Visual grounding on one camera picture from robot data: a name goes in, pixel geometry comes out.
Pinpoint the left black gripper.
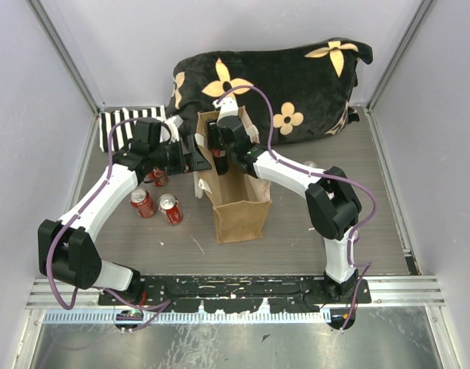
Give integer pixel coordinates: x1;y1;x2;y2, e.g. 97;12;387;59
152;135;212;176

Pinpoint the glass cola bottle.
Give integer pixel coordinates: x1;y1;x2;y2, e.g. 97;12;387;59
207;120;228;175

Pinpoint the brown jute canvas bag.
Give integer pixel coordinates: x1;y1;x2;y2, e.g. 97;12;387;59
195;111;272;244

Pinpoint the purple grape can back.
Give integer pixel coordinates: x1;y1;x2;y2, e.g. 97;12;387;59
303;161;318;171

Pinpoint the purple grape can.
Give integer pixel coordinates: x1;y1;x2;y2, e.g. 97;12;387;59
303;161;318;171
352;231;360;242

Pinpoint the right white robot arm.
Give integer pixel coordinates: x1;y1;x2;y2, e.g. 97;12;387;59
205;116;362;303

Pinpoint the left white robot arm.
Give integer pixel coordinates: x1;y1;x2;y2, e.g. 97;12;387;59
38;118;212;310

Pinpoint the red cola can back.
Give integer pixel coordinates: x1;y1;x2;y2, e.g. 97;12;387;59
148;168;168;187

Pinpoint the red cola can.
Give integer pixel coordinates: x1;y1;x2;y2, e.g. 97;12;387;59
148;168;168;187
130;187;155;218
158;194;183;225

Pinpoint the red cola can right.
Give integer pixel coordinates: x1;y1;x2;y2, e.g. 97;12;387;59
158;194;183;225

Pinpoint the red cola can left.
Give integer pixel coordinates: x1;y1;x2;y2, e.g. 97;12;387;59
130;187;155;218

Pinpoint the black white striped cloth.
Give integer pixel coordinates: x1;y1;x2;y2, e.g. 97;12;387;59
98;105;168;153

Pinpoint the black flower-pattern pillow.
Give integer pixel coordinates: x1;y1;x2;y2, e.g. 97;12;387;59
165;38;373;144

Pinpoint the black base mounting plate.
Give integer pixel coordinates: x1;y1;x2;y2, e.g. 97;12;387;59
98;274;370;314

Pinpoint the purple grape can front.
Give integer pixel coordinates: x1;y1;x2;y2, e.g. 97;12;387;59
352;231;360;242

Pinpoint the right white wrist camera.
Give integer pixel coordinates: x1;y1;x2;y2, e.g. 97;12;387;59
212;97;238;122

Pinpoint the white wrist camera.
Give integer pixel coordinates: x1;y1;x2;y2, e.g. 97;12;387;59
160;115;183;144
212;97;238;122

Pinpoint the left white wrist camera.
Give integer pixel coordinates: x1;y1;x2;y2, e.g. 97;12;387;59
160;115;183;144

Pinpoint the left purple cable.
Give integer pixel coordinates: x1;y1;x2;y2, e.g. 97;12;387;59
44;117;178;334

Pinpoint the purple cable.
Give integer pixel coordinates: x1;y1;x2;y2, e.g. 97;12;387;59
213;85;378;334
44;117;178;334

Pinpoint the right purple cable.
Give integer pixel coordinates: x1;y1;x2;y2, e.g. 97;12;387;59
213;85;378;334

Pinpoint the aluminium rail frame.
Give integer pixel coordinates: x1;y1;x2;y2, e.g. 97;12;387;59
26;276;445;324

